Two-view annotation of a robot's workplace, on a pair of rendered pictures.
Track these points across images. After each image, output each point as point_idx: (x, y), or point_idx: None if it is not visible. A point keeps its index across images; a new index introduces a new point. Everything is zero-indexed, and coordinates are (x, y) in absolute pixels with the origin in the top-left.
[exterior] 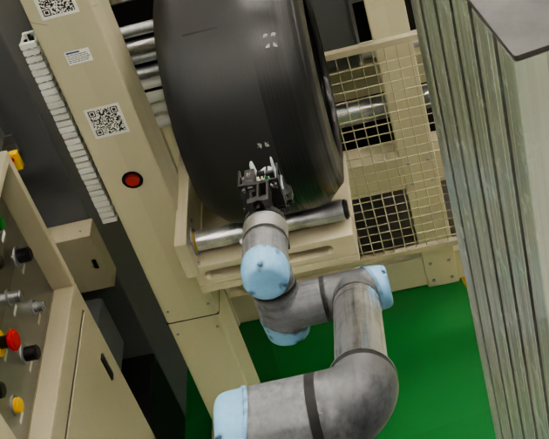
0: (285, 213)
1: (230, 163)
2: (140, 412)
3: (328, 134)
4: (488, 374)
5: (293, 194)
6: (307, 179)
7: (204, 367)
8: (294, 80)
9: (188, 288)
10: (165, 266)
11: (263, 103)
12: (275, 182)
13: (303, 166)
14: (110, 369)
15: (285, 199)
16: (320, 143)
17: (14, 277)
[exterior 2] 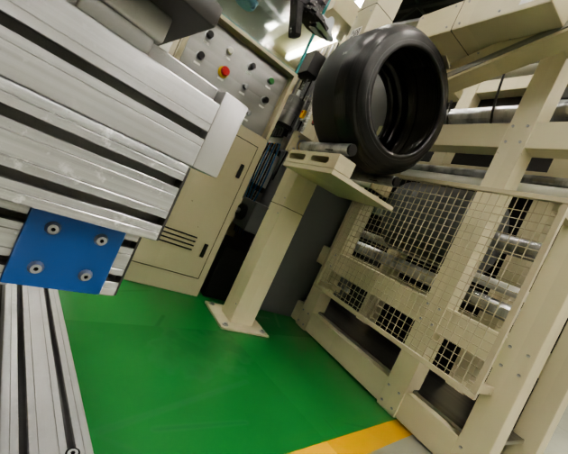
0: (306, 5)
1: (329, 62)
2: (230, 218)
3: (371, 70)
4: None
5: (320, 18)
6: (343, 79)
7: (260, 233)
8: (380, 31)
9: (287, 186)
10: (290, 169)
11: (361, 36)
12: (320, 6)
13: (347, 68)
14: (239, 173)
15: (314, 6)
16: (362, 62)
17: (254, 95)
